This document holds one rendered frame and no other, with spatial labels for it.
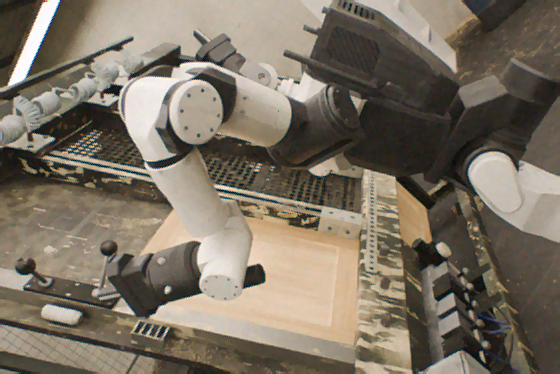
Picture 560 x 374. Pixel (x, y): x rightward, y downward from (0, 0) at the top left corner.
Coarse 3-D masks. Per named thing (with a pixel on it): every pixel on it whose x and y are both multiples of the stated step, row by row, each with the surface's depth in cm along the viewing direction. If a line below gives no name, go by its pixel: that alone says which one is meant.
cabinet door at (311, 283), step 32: (256, 224) 139; (256, 256) 127; (288, 256) 129; (320, 256) 131; (352, 256) 133; (256, 288) 116; (288, 288) 118; (320, 288) 120; (352, 288) 121; (256, 320) 107; (288, 320) 108; (320, 320) 110; (352, 320) 111
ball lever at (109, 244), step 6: (108, 240) 101; (114, 240) 102; (102, 246) 100; (108, 246) 100; (114, 246) 101; (102, 252) 101; (108, 252) 100; (114, 252) 101; (108, 258) 102; (102, 270) 102; (102, 276) 102; (102, 282) 102; (96, 288) 102; (96, 294) 101
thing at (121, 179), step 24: (24, 144) 142; (48, 144) 146; (24, 168) 146; (48, 168) 145; (72, 168) 143; (96, 168) 143; (120, 168) 146; (120, 192) 145; (144, 192) 144; (240, 192) 144; (288, 216) 141; (312, 216) 139; (336, 216) 140; (360, 216) 142
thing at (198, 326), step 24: (0, 288) 102; (96, 312) 101; (120, 312) 100; (168, 312) 102; (192, 312) 103; (192, 336) 101; (216, 336) 100; (240, 336) 99; (264, 336) 100; (288, 336) 101; (312, 336) 102; (288, 360) 100; (312, 360) 99; (336, 360) 98
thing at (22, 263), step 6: (24, 258) 93; (30, 258) 94; (18, 264) 92; (24, 264) 92; (30, 264) 93; (18, 270) 92; (24, 270) 92; (30, 270) 93; (36, 276) 98; (42, 282) 101; (48, 282) 102; (54, 282) 103
